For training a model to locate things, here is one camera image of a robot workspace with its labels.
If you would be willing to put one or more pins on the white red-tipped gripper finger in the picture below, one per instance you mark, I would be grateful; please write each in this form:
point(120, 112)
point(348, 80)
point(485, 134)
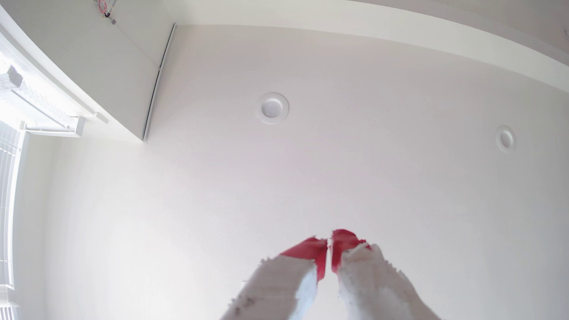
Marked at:
point(369, 280)
point(280, 284)

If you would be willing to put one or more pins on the round recessed ceiling light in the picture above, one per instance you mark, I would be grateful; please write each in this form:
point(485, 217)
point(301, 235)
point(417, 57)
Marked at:
point(506, 138)
point(272, 108)

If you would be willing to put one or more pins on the dark metal door track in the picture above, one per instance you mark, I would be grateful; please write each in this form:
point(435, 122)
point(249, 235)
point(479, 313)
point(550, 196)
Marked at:
point(159, 75)

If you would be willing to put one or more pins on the white window blind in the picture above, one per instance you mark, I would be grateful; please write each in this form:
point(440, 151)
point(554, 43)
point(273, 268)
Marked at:
point(8, 200)

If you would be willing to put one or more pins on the white bundled blind slats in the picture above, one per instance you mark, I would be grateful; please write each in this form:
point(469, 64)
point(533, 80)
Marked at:
point(11, 79)

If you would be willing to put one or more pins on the white blind headrail bracket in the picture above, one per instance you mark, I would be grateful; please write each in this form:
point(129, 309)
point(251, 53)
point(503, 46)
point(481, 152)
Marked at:
point(57, 129)

